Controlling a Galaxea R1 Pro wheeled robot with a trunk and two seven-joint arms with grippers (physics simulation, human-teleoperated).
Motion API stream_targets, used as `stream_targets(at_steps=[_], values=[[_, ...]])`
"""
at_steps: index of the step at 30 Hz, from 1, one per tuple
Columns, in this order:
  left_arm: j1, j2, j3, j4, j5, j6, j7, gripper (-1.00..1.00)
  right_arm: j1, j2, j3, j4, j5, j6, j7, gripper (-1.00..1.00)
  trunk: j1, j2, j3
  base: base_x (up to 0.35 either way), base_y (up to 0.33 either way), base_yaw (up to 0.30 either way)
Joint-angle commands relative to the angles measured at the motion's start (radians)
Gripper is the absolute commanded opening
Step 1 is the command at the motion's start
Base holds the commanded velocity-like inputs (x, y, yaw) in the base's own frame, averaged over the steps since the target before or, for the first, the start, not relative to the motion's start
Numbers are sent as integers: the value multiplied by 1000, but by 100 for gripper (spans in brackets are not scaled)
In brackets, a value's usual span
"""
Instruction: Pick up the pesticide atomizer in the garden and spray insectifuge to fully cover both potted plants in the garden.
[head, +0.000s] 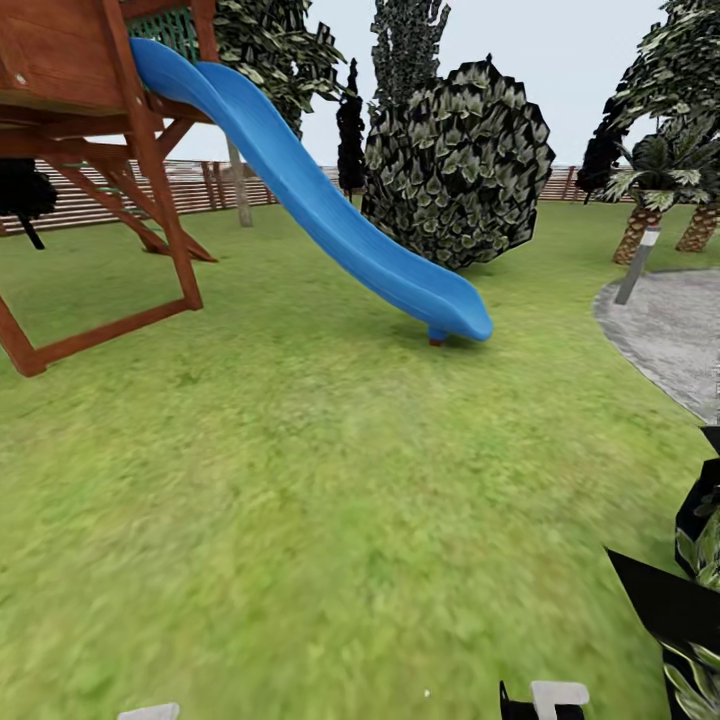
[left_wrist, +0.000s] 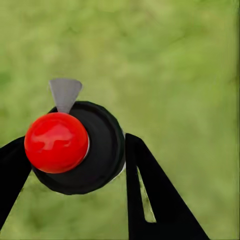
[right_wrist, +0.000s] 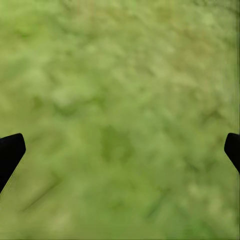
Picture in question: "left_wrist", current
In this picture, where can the insectifuge atomizer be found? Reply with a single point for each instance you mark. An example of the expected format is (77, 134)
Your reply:
(79, 146)

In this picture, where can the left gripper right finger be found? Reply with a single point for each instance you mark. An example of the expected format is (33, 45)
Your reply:
(174, 220)

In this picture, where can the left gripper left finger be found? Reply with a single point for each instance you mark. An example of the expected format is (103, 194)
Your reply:
(15, 168)

